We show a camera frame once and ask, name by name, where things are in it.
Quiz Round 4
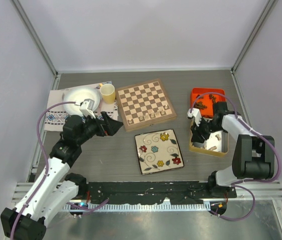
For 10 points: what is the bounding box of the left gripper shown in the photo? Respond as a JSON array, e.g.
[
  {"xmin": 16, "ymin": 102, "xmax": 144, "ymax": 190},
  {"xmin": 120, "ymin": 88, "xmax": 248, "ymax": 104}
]
[{"xmin": 76, "ymin": 111, "xmax": 122, "ymax": 145}]

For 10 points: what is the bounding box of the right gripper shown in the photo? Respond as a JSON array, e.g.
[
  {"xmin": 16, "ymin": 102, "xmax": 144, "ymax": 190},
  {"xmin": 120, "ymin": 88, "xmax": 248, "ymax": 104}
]
[{"xmin": 190, "ymin": 116, "xmax": 224, "ymax": 144}]

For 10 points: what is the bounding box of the light queen piece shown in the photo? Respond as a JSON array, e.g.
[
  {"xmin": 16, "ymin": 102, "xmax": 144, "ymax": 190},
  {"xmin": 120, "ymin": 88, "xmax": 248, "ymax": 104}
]
[{"xmin": 150, "ymin": 110, "xmax": 155, "ymax": 119}]

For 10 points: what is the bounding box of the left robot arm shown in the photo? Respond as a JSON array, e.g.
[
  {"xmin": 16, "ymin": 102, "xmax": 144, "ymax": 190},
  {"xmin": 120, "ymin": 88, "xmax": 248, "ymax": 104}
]
[{"xmin": 1, "ymin": 111, "xmax": 123, "ymax": 240}]

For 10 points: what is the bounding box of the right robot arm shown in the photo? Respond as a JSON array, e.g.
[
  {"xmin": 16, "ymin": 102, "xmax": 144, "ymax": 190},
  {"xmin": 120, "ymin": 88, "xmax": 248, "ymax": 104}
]
[{"xmin": 187, "ymin": 101, "xmax": 275, "ymax": 198}]

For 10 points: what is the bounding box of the dark chess pieces pile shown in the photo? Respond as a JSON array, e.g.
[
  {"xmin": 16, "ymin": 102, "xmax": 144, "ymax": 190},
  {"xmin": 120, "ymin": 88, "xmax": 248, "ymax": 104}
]
[{"xmin": 194, "ymin": 94, "xmax": 217, "ymax": 110}]

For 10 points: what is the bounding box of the light piece lying tin bottom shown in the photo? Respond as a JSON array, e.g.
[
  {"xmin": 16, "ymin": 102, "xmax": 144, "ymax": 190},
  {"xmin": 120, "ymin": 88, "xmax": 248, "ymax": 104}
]
[{"xmin": 208, "ymin": 146, "xmax": 217, "ymax": 151}]

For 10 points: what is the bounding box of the gold metal tin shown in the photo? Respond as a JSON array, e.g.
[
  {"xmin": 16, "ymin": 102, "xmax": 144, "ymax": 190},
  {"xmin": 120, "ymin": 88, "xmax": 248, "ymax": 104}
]
[{"xmin": 188, "ymin": 120, "xmax": 228, "ymax": 157}]

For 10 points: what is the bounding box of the orange plastic box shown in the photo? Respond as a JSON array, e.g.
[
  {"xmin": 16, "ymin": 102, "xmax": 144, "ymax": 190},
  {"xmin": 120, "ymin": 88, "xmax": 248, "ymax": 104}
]
[{"xmin": 190, "ymin": 87, "xmax": 226, "ymax": 119}]

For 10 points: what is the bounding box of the yellow mug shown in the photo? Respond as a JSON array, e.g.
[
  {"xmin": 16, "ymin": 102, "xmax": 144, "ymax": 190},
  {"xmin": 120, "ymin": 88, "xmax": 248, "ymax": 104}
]
[{"xmin": 100, "ymin": 83, "xmax": 116, "ymax": 104}]

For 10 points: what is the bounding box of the wooden chessboard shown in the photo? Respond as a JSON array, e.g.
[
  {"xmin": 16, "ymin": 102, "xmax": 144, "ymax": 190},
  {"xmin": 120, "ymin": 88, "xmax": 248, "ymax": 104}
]
[{"xmin": 116, "ymin": 78, "xmax": 177, "ymax": 132}]

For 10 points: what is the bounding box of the white round bowl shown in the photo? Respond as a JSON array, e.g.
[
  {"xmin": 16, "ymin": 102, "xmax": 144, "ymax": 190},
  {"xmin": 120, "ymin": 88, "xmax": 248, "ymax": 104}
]
[{"xmin": 63, "ymin": 86, "xmax": 101, "ymax": 117}]

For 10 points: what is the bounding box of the floral square plate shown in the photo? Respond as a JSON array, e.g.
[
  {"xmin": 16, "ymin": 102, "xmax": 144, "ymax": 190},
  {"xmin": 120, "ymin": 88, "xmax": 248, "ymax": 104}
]
[{"xmin": 134, "ymin": 129, "xmax": 184, "ymax": 175}]

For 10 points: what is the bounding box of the patterned placemat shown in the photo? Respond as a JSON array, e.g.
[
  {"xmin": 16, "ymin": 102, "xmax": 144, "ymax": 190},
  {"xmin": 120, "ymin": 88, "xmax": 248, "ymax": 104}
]
[{"xmin": 44, "ymin": 81, "xmax": 119, "ymax": 132}]

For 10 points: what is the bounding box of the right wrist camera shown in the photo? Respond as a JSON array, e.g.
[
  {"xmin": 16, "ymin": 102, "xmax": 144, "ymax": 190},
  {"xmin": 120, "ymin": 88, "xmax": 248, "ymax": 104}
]
[{"xmin": 187, "ymin": 108, "xmax": 202, "ymax": 126}]

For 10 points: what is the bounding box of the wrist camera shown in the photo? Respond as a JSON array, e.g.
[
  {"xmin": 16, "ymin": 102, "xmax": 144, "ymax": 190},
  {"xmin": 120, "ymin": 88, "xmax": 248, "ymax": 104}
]
[
  {"xmin": 187, "ymin": 108, "xmax": 202, "ymax": 126},
  {"xmin": 79, "ymin": 98, "xmax": 96, "ymax": 119}
]

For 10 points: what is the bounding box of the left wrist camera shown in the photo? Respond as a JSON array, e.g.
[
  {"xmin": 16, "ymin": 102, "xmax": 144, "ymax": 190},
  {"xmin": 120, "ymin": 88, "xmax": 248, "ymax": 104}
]
[{"xmin": 79, "ymin": 98, "xmax": 96, "ymax": 119}]

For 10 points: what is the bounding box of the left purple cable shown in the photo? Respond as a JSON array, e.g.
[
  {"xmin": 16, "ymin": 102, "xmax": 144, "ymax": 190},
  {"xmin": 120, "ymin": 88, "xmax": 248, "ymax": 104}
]
[{"xmin": 10, "ymin": 101, "xmax": 81, "ymax": 240}]

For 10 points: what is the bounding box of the purple cable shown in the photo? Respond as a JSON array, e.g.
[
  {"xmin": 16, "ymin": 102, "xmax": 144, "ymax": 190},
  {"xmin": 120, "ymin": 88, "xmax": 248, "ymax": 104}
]
[
  {"xmin": 190, "ymin": 92, "xmax": 282, "ymax": 221},
  {"xmin": 10, "ymin": 101, "xmax": 81, "ymax": 240}
]

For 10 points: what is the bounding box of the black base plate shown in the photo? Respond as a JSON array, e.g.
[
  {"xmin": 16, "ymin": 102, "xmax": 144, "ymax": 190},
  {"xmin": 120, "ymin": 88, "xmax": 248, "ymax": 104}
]
[{"xmin": 70, "ymin": 181, "xmax": 237, "ymax": 205}]

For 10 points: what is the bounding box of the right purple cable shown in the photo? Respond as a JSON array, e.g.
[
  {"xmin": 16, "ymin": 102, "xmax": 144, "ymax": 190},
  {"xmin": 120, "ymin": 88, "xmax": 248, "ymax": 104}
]
[{"xmin": 190, "ymin": 92, "xmax": 282, "ymax": 221}]

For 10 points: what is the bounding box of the white slotted cable duct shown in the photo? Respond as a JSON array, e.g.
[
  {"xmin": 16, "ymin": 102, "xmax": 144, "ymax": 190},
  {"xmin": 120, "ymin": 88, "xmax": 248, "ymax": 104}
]
[{"xmin": 63, "ymin": 201, "xmax": 211, "ymax": 213}]

